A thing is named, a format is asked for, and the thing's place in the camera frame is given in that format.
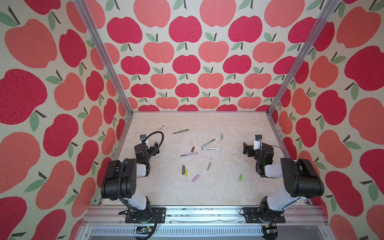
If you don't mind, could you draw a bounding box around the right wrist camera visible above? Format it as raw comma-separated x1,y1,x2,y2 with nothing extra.
253,135,263,151

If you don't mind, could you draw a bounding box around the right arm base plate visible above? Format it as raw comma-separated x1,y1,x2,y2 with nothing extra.
239,207,286,224

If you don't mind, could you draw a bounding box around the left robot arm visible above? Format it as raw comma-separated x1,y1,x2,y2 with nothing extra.
101,142,160,212

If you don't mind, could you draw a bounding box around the dark green pen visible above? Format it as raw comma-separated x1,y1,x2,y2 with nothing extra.
173,129,189,134

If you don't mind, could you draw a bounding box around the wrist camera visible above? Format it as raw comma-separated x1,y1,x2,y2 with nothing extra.
253,135,263,151
140,134,150,149

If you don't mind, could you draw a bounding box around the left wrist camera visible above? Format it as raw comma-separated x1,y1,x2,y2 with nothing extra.
140,134,150,149

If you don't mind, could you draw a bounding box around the pink pen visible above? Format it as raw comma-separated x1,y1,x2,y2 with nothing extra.
180,152,199,157

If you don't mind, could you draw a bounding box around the aluminium front rail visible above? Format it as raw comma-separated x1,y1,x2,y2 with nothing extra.
74,205,336,240

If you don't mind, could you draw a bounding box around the grey-green pen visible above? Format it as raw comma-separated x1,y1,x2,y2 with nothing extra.
201,139,216,149

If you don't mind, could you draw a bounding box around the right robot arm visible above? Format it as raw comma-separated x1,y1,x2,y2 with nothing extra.
243,140,325,212

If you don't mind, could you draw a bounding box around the left aluminium corner post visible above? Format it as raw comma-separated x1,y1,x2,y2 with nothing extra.
74,1,133,118

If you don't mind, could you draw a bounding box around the aluminium corner post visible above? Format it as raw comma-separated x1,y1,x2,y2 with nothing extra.
74,1,133,118
267,0,339,117

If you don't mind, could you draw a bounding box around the white pen light green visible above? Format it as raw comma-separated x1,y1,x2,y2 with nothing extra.
207,154,215,171

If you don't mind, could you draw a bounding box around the right aluminium corner post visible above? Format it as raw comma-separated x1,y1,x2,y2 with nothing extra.
267,0,339,117

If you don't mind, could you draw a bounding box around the pink pen cap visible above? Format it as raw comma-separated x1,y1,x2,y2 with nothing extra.
192,174,201,183

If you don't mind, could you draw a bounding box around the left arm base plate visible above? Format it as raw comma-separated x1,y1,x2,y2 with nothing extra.
125,208,167,224

